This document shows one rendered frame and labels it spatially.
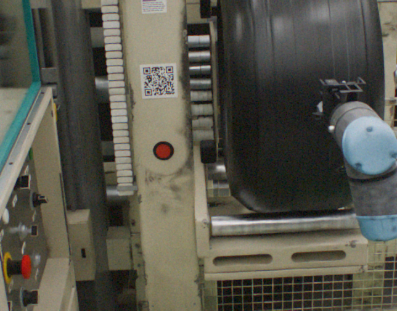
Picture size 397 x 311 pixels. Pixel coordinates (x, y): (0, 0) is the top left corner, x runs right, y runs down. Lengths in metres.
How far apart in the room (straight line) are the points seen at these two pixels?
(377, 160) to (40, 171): 0.72
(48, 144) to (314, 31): 0.55
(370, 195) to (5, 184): 0.53
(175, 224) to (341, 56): 0.57
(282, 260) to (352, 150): 0.65
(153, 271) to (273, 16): 0.69
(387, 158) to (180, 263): 0.82
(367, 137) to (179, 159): 0.68
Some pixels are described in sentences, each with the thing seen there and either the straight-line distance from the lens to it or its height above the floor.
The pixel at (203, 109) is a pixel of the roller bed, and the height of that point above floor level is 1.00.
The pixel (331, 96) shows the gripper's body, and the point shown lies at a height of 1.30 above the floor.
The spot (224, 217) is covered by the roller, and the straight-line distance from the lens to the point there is 1.74.
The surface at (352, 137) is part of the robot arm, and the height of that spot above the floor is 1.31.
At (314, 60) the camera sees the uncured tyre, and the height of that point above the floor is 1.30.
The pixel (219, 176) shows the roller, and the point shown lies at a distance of 1.99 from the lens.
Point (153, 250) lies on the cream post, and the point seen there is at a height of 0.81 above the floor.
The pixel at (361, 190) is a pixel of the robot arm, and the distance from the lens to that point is 1.21.
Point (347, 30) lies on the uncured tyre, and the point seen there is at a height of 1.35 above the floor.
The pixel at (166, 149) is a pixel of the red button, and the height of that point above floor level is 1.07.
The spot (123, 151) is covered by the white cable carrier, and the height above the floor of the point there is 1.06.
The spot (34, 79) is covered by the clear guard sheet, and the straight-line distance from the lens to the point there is 1.53.
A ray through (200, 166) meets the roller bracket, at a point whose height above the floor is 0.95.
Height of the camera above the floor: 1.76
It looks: 24 degrees down
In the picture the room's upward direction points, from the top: 3 degrees counter-clockwise
